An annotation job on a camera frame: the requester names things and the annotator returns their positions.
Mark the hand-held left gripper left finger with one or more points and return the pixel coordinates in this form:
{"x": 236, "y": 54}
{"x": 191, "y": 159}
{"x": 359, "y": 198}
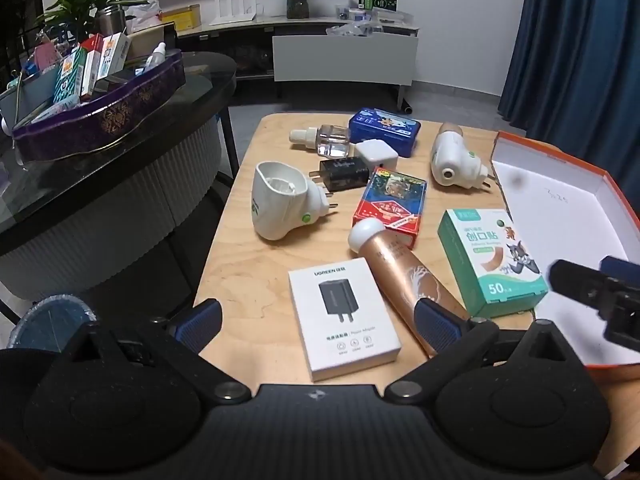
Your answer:
{"x": 200, "y": 321}

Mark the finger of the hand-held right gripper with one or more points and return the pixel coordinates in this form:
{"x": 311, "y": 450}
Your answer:
{"x": 622, "y": 267}
{"x": 577, "y": 281}

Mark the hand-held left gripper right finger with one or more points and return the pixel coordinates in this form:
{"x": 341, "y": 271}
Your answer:
{"x": 436, "y": 326}

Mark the orange cardboard box white inside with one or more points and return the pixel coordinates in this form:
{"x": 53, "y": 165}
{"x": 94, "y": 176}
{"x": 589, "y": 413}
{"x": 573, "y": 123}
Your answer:
{"x": 565, "y": 230}

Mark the gold bottle with white cap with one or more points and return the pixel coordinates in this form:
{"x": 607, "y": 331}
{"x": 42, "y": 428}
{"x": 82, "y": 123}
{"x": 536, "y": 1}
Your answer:
{"x": 400, "y": 270}

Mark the green and white bandage box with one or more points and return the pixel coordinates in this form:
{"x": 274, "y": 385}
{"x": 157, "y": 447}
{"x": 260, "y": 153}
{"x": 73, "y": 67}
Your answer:
{"x": 492, "y": 265}

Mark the white charger box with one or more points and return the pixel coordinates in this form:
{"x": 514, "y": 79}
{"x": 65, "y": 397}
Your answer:
{"x": 345, "y": 320}

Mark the red and blue card box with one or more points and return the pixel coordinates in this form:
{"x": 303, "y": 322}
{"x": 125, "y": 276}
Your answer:
{"x": 392, "y": 202}

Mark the white plug-in heater green light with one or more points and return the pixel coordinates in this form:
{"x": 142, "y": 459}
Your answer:
{"x": 280, "y": 200}

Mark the white charger cube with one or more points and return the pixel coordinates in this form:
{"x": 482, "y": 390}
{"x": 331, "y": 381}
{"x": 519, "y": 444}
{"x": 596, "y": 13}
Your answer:
{"x": 375, "y": 152}

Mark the white plug-in heater beige top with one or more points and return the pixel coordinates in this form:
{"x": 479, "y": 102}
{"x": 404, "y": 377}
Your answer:
{"x": 452, "y": 160}

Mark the black charger plug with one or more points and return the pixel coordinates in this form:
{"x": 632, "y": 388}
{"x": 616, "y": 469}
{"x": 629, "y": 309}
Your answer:
{"x": 342, "y": 172}

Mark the blue tin box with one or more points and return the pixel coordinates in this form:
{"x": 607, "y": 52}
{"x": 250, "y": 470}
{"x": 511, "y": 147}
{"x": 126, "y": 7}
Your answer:
{"x": 382, "y": 132}

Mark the clear bottle with white cap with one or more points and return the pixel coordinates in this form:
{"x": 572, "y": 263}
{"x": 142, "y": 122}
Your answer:
{"x": 325, "y": 140}

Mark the purple patterned tin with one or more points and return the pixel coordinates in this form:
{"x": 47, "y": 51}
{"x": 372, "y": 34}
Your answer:
{"x": 100, "y": 122}

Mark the black cylinder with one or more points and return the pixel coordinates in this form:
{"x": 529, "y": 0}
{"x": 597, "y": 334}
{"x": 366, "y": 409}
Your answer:
{"x": 407, "y": 105}

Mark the blue curtain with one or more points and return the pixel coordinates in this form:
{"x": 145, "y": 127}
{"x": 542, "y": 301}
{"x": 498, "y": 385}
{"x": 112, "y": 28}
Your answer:
{"x": 570, "y": 45}

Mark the white dropper bottle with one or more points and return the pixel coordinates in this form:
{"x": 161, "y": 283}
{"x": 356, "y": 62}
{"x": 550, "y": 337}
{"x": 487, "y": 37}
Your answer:
{"x": 155, "y": 57}

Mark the red and white carton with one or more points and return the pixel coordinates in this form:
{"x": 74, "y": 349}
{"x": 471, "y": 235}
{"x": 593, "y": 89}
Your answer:
{"x": 91, "y": 72}

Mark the teal carton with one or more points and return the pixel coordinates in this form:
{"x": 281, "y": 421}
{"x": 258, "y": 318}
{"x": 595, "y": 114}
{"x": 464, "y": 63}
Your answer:
{"x": 67, "y": 76}

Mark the white and orange carton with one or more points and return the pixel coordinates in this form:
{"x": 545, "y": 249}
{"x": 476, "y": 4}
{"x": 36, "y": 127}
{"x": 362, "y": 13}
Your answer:
{"x": 113, "y": 55}

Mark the white television cabinet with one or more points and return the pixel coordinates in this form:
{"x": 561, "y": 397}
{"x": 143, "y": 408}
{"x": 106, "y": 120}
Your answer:
{"x": 345, "y": 57}

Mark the yellow box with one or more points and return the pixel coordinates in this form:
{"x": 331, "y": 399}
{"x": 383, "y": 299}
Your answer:
{"x": 182, "y": 16}

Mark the pile of small clear packets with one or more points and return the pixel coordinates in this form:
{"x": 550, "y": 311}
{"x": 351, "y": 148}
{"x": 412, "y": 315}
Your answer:
{"x": 355, "y": 27}

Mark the white router with antennas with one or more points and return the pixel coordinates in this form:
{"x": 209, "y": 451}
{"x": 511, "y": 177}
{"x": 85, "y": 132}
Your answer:
{"x": 235, "y": 10}

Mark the white plastic bag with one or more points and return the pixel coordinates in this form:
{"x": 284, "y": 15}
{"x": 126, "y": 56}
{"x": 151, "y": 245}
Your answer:
{"x": 142, "y": 12}

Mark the leafy potted plant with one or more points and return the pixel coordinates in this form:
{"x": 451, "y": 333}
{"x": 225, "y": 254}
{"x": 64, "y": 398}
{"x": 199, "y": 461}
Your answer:
{"x": 80, "y": 0}

